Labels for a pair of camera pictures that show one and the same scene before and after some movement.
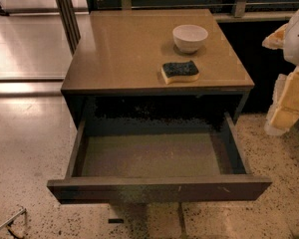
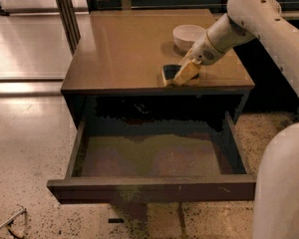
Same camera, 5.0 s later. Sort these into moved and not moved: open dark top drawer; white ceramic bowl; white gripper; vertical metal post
Moved: white gripper
Not moved: open dark top drawer; white ceramic bowl; vertical metal post
